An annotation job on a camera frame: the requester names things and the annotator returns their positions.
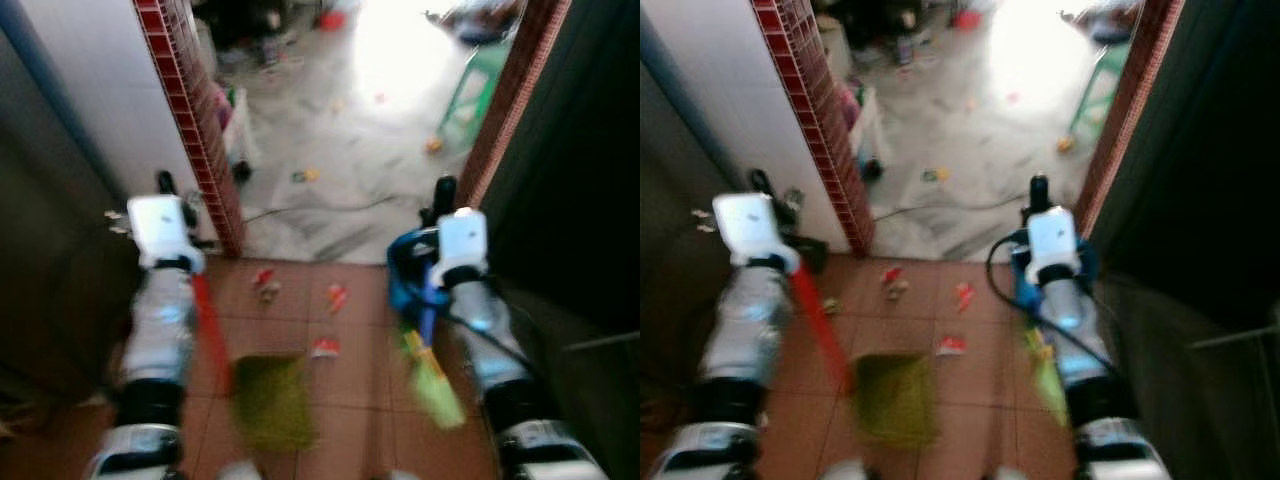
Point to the green plastic stool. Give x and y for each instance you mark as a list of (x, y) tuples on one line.
[(1100, 85), (478, 85)]

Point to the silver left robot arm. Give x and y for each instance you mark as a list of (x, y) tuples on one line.
[(745, 335), (158, 330)]

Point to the olive green doormat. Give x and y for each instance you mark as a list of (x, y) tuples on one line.
[(895, 400), (273, 402)]

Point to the green yellow litter piece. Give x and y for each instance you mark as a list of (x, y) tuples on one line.
[(306, 175), (936, 175)]

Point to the grey metal rail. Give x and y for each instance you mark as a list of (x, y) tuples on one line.
[(1235, 335), (605, 340)]

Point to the white left robot foot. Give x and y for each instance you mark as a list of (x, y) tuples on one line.
[(843, 471), (240, 471)]

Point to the white right robot foot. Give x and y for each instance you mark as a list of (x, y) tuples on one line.
[(1010, 474), (402, 475)]

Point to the red plastic bowl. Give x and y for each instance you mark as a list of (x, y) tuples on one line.
[(331, 18), (966, 18)]

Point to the white robot foot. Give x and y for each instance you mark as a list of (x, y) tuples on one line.
[(402, 475), (843, 471), (1010, 474), (240, 471)]

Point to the red litter scrap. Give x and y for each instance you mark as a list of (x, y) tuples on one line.
[(892, 281), (964, 295), (336, 297), (264, 282)]

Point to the red white litter wrapper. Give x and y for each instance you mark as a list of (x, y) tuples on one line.
[(951, 345), (325, 347)]

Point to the green yellow hand brush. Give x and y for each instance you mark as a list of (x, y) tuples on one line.
[(1047, 380), (435, 385)]

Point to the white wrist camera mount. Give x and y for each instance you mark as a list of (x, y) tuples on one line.
[(463, 245), (1053, 242), (160, 230), (750, 228)]

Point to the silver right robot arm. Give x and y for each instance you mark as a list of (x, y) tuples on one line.
[(1085, 340), (495, 340)]

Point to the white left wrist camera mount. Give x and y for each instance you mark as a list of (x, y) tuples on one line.
[(750, 228), (160, 230)]

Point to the red broom stick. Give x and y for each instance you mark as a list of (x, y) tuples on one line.
[(212, 335), (822, 325)]

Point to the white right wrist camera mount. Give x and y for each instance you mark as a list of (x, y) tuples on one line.
[(1053, 242), (463, 245)]

